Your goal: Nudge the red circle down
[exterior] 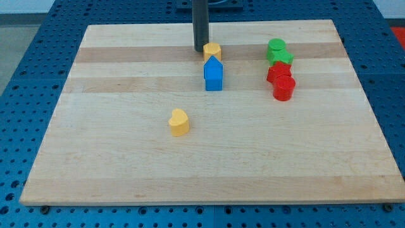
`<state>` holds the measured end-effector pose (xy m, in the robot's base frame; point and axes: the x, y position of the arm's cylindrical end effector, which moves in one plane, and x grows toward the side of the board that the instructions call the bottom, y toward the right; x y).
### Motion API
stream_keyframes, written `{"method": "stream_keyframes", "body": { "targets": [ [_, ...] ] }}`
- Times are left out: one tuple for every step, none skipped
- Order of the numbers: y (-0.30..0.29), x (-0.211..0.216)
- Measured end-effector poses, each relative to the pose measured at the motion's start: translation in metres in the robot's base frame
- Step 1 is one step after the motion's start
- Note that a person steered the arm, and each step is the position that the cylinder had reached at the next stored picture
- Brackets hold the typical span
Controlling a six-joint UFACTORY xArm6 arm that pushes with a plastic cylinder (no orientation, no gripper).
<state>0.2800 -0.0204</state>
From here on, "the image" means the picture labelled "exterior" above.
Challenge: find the yellow heart block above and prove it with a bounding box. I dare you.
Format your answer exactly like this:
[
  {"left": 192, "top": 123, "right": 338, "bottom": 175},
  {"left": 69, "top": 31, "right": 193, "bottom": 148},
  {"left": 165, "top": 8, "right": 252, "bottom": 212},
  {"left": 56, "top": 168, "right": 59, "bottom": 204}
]
[{"left": 168, "top": 108, "right": 190, "bottom": 137}]

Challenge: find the blue house-shaped block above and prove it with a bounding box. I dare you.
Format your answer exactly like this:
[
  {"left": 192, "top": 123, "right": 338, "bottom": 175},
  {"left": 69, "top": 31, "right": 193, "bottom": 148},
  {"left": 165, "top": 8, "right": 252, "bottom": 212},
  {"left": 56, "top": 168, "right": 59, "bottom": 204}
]
[{"left": 204, "top": 56, "right": 223, "bottom": 91}]

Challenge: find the yellow hexagon block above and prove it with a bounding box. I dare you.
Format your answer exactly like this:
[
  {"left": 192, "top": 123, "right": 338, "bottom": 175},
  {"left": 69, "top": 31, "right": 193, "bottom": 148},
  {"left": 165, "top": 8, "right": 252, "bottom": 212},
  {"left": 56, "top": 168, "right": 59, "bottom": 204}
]
[{"left": 203, "top": 42, "right": 221, "bottom": 62}]

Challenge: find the red cylinder block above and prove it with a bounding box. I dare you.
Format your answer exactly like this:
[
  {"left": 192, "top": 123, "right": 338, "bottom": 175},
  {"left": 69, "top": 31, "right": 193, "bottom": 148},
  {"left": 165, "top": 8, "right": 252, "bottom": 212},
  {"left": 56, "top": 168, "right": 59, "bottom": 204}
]
[{"left": 273, "top": 75, "right": 296, "bottom": 101}]

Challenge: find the red star block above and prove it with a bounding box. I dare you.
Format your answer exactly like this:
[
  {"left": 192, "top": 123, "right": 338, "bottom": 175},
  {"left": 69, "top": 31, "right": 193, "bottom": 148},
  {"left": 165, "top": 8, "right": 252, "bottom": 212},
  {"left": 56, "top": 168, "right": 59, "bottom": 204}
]
[{"left": 266, "top": 61, "right": 292, "bottom": 83}]

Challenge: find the green star block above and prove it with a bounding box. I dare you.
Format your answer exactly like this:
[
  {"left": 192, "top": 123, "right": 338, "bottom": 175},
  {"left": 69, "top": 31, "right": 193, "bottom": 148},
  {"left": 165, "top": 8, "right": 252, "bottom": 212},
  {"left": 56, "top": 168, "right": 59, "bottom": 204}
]
[{"left": 266, "top": 49, "right": 294, "bottom": 66}]

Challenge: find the light wooden board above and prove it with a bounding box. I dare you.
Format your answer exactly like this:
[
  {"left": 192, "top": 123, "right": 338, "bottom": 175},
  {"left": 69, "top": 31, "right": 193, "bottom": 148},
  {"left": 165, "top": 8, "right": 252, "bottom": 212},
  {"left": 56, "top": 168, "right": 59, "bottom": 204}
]
[{"left": 20, "top": 20, "right": 404, "bottom": 206}]

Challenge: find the green cylinder block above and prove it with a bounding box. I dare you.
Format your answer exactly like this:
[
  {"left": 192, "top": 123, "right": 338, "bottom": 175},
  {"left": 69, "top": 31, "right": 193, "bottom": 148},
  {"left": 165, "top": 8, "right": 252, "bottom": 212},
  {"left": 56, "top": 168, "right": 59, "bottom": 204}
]
[{"left": 268, "top": 38, "right": 286, "bottom": 52}]

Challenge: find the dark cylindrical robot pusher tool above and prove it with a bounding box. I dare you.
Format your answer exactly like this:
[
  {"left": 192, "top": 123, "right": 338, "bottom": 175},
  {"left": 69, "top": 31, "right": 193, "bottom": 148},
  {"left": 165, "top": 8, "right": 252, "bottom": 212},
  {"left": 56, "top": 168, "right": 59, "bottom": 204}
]
[{"left": 192, "top": 0, "right": 209, "bottom": 52}]

